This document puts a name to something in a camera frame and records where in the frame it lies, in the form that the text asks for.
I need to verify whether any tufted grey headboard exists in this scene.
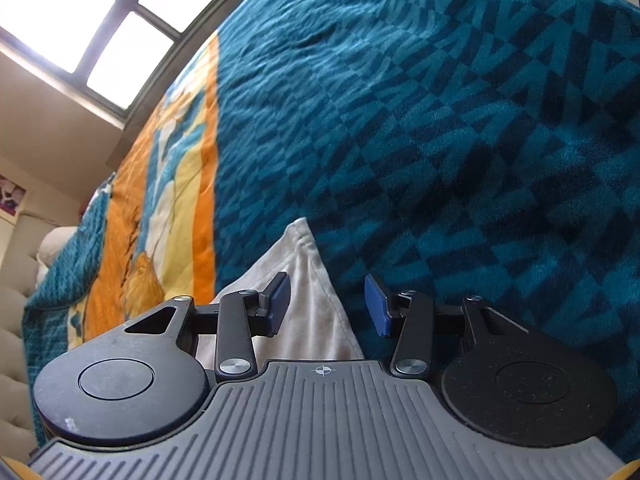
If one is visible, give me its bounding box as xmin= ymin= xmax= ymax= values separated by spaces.
xmin=0 ymin=214 xmax=56 ymax=462

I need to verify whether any white pillow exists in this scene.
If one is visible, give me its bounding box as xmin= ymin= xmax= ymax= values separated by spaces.
xmin=36 ymin=226 xmax=77 ymax=287

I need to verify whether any large window frame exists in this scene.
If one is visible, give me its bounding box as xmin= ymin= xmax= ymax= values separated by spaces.
xmin=0 ymin=0 xmax=274 ymax=134

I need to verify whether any orange and teal blanket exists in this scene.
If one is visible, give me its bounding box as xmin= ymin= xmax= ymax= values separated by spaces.
xmin=22 ymin=0 xmax=639 ymax=460

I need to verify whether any framed wall picture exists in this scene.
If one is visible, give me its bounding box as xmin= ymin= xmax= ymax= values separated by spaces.
xmin=0 ymin=176 xmax=27 ymax=224

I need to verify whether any white t-shirt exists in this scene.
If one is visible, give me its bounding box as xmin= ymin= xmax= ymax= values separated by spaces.
xmin=215 ymin=218 xmax=363 ymax=366

